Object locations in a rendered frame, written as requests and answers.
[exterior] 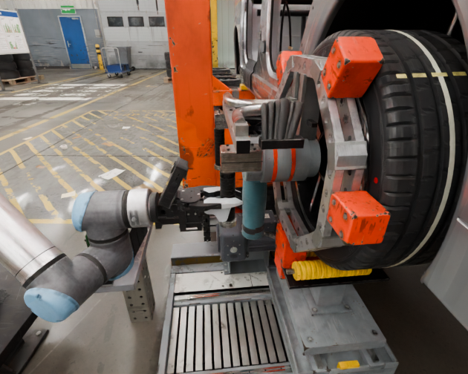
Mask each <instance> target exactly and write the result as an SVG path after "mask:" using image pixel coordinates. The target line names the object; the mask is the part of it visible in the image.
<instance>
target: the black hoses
mask: <svg viewBox="0 0 468 374"><path fill-rule="evenodd" d="M302 109H303V106H302V103H301V102H300V101H295V102H291V101H290V102H289V99H287V98H281V99H280V100H276V101H275V102H273V101H269V102H268V103H265V102H263V103H262V104H261V137H259V147H260V149H261V150H268V149H289V148H304V142H305V139H304V138H303V137H301V136H300V135H299V136H296V131H297V128H298V125H299V121H300V117H301V115H302ZM306 124H308V125H309V126H310V127H312V128H317V125H318V123H317V122H316V121H314V120H313V119H307V122H306Z"/></svg>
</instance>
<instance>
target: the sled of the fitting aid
mask: <svg viewBox="0 0 468 374"><path fill-rule="evenodd" d="M267 282H268V284H269V287H270V292H271V295H272V299H273V303H274V306H275V309H276V314H277V318H278V320H279V326H280V328H281V331H282V336H283V339H284V343H285V347H286V350H287V355H288V358H289V361H290V366H291V369H292V372H293V374H394V372H395V370H396V369H397V366H398V364H399V362H398V360H397V359H396V357H395V356H394V353H393V352H392V351H391V349H390V347H389V345H388V344H387V343H386V342H385V345H384V347H379V348H372V349H365V350H352V351H345V352H331V353H324V354H316V355H303V354H302V350H301V347H300V345H299V341H298V338H297V336H296V332H295V329H294V326H293V322H292V320H291V317H290V313H289V310H288V307H287V304H286V301H285V297H284V295H283V291H282V288H281V285H280V282H279V279H278V276H277V273H276V266H268V267H267Z"/></svg>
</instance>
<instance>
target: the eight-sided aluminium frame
mask: <svg viewBox="0 0 468 374"><path fill-rule="evenodd" d="M327 59H328V57H322V56H315V55H290V57H289V59H288V60H287V66H286V68H285V72H284V74H283V77H282V80H281V82H280V85H279V88H278V90H277V93H276V95H275V96H274V99H281V98H287V99H288V97H289V96H292V88H293V83H292V85H291V87H290V84H291V82H292V80H293V73H294V71H297V72H299V74H301V73H304V74H306V76H308V77H310V78H313V80H314V81H315V85H316V92H317V96H318V101H319V109H320V113H321V117H322V124H323V129H324V133H325V141H326V145H327V149H328V164H327V169H326V173H325V182H324V186H323V190H322V198H321V203H320V207H319V215H318V220H317V225H316V229H315V231H314V232H311V233H309V232H308V230H307V228H306V227H305V224H304V223H303V221H302V219H301V217H300V216H299V214H298V212H297V210H296V208H295V205H294V202H293V195H292V189H291V184H290V181H289V182H283V185H284V191H285V200H282V193H281V187H280V182H273V191H274V198H275V209H276V215H277V217H278V218H279V220H280V223H281V225H282V227H283V229H284V231H285V234H286V236H287V239H288V241H289V243H290V248H292V250H293V253H300V252H316V251H318V250H322V249H329V248H335V247H342V246H344V245H345V244H344V243H343V242H342V241H341V239H340V238H339V236H338V234H337V233H336V232H335V231H334V229H333V227H332V226H331V224H330V223H329V222H328V220H327V216H328V210H329V205H330V201H331V194H332V193H333V192H338V191H359V190H360V184H361V180H362V177H363V172H364V169H366V160H367V156H368V153H367V150H366V149H367V142H366V141H365V140H364V137H363V131H362V128H361V124H360V118H359V114H358V111H357V105H356V102H355V98H336V99H335V98H328V96H327V94H326V91H325V86H324V84H323V81H322V77H321V73H322V70H323V68H324V66H325V63H326V61H327ZM289 87H290V90H289V92H288V89H289ZM287 92H288V94H287ZM286 95H287V96H286ZM336 100H337V101H336ZM337 107H338V109H337ZM338 111H339V113H338ZM339 118H340V120H339ZM340 121H341V123H340ZM341 125H342V127H341ZM342 133H343V134H342ZM343 135H344V138H343ZM344 139H345V142H344ZM344 170H345V172H344ZM343 174H344V176H343ZM342 178H343V179H342ZM341 184H342V186H341ZM340 188H341V190H340ZM288 215H290V218H291V220H292V222H293V225H294V228H295V230H296V232H297V234H298V236H297V234H296V232H295V230H294V228H293V226H292V224H291V222H290V219H289V217H288Z"/></svg>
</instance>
